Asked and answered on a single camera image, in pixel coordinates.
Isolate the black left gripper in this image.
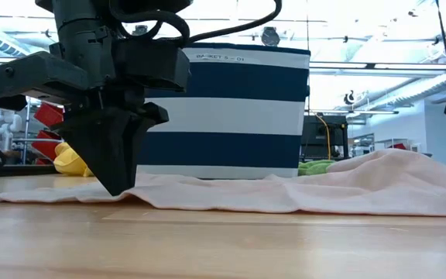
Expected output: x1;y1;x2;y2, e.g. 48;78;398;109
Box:
0;51;149;197

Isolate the green microfibre towel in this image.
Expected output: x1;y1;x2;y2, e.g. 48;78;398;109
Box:
298;159;338;177

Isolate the pale pink towel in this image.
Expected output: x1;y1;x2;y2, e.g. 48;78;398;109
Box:
0;149;446;217

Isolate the yellow towel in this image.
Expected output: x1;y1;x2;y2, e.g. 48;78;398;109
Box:
53;141;94;178

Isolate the red storage bin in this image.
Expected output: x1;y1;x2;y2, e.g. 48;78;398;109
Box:
33;102;65;127
31;129;63;160

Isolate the navy white striped basket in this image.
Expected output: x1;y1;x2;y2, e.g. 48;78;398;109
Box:
136;42;311;180

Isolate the black hanging hook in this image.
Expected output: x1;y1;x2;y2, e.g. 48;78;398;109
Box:
342;89;358;105

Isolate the black equipment cabinet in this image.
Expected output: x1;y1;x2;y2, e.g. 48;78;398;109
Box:
300;114;350;162

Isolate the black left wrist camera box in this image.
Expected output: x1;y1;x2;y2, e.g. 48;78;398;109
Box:
115;38;191;93

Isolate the metal wire shelf rack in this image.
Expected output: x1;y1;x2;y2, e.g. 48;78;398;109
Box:
13;96;60;166

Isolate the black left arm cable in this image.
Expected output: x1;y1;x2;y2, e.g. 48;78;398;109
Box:
108;0;283;47

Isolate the black table frame rail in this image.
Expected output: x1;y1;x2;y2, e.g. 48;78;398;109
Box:
0;162;57;179

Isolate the yellow cable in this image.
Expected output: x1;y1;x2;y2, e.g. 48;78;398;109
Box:
314;113;332;160

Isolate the ceiling ventilation duct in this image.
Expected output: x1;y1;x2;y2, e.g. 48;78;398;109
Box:
0;26;30;58

